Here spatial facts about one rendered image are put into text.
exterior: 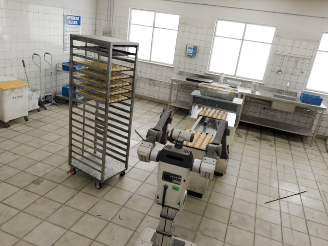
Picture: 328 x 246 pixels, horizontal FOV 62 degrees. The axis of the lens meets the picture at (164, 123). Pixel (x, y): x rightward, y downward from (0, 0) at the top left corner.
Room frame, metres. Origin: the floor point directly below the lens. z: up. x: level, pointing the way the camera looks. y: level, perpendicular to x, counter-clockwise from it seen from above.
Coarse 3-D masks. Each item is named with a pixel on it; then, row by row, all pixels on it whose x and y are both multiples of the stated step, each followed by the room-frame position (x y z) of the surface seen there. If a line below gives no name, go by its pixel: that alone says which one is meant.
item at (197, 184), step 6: (198, 126) 3.44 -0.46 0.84; (204, 126) 3.48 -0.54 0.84; (210, 126) 3.51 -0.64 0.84; (216, 126) 3.54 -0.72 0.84; (204, 132) 3.25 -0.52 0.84; (210, 132) 3.29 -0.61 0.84; (192, 150) 3.08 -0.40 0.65; (198, 150) 3.06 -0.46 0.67; (198, 156) 3.06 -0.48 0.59; (192, 174) 3.06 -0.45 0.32; (198, 174) 3.05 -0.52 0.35; (192, 180) 3.06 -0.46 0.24; (198, 180) 3.04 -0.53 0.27; (204, 180) 3.02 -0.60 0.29; (192, 186) 3.06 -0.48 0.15; (198, 186) 3.04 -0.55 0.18; (204, 186) 3.02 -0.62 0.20; (192, 192) 3.08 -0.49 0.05; (198, 192) 3.03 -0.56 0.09; (204, 192) 3.02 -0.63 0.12
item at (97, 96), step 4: (80, 92) 3.22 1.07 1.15; (84, 92) 3.28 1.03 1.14; (88, 92) 3.27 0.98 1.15; (92, 92) 3.31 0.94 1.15; (92, 96) 3.12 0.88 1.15; (96, 96) 3.16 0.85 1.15; (100, 96) 3.17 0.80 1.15; (104, 96) 3.19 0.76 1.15; (112, 96) 3.24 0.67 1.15; (116, 96) 3.27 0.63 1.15; (120, 96) 3.30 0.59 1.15; (104, 100) 3.03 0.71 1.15; (112, 100) 3.07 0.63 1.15; (116, 100) 3.11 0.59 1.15; (120, 100) 3.16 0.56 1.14
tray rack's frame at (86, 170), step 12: (72, 36) 3.21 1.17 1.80; (84, 36) 3.17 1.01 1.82; (96, 36) 3.41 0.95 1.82; (72, 48) 3.23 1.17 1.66; (72, 60) 3.23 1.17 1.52; (72, 72) 3.24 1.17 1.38; (72, 84) 3.24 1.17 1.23; (72, 96) 3.24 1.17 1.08; (84, 108) 3.44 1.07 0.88; (84, 120) 3.45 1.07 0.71; (96, 144) 3.62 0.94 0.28; (72, 168) 3.18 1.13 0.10; (84, 168) 3.14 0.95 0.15; (108, 168) 3.22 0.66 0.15; (120, 168) 3.27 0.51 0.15; (96, 180) 2.95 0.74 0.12
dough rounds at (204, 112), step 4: (204, 108) 4.08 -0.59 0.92; (208, 108) 4.11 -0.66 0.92; (200, 112) 3.90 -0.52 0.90; (204, 112) 3.88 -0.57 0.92; (208, 112) 3.91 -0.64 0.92; (212, 112) 3.92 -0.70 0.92; (216, 112) 3.95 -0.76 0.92; (208, 116) 3.74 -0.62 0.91; (212, 116) 3.73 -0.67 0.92; (216, 116) 3.78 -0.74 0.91; (220, 116) 3.78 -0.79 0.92; (224, 116) 3.81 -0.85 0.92
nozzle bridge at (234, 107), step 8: (192, 96) 3.81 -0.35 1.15; (200, 96) 3.78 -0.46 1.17; (208, 96) 3.82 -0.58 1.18; (192, 104) 3.84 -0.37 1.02; (200, 104) 3.81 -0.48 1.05; (224, 104) 3.77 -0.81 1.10; (232, 104) 3.74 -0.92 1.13; (240, 104) 3.63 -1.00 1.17; (192, 112) 4.00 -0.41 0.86; (232, 112) 3.68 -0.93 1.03
